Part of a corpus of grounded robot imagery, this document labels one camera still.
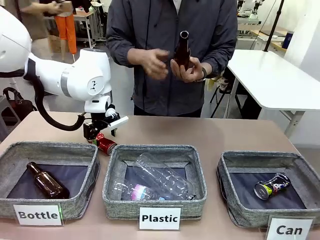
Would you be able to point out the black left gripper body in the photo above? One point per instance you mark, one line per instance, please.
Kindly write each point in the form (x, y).
(89, 131)

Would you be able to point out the crushed red drink can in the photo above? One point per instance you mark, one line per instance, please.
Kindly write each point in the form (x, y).
(106, 146)

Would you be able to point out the brown glass bottle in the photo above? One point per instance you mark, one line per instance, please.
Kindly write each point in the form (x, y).
(48, 183)
(182, 53)

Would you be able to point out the small pink-label plastic bottle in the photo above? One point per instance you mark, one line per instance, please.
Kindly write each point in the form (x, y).
(140, 192)

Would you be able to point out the large clear plastic bottle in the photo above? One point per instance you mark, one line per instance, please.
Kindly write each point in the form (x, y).
(162, 175)

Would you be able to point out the crushed dark drink can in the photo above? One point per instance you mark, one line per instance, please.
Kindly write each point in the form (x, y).
(272, 186)

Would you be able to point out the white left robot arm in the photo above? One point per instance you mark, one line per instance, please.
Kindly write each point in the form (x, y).
(80, 77)

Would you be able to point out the person's right forearm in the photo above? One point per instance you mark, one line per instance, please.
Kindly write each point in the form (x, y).
(120, 50)

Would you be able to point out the person's left forearm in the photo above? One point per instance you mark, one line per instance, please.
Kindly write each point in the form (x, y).
(220, 60)

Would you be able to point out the grey fabric bottle basket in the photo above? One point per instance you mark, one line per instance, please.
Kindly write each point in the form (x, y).
(47, 155)

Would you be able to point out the grey fabric plastic basket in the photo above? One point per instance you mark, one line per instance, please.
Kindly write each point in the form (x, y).
(155, 207)

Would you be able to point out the grey fabric can basket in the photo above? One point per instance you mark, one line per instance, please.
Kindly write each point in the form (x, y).
(265, 162)

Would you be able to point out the white Can label card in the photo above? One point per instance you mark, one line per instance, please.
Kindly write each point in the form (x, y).
(290, 229)

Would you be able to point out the person's right hand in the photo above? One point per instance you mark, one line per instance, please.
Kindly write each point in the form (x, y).
(150, 63)

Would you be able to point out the person's left hand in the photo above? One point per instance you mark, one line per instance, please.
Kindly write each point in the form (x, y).
(187, 73)

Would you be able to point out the black bag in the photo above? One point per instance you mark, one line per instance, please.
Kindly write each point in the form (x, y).
(17, 105)

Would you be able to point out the white Bottle label card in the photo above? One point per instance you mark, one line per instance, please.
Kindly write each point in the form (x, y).
(37, 215)

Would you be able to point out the cardboard box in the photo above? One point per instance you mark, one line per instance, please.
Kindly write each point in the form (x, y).
(55, 43)

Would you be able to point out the white Plastic label card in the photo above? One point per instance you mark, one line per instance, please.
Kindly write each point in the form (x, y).
(160, 218)

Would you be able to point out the mannequin with orange trousers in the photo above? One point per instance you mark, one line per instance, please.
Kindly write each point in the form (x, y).
(66, 30)

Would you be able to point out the bystander in beige clothes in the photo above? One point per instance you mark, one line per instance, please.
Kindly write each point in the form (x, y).
(35, 22)

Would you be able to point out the person in grey jacket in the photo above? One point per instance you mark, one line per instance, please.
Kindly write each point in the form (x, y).
(160, 25)

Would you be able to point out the dark wrist watch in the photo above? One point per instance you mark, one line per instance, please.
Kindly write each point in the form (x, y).
(204, 73)

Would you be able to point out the large white table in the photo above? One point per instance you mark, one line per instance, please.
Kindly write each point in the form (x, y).
(270, 80)

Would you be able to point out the wooden top background table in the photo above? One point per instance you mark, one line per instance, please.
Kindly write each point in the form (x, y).
(273, 37)

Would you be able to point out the black tripod pole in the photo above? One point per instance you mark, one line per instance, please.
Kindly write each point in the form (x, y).
(273, 25)

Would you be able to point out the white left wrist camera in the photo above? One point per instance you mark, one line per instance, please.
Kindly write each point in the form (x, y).
(120, 121)

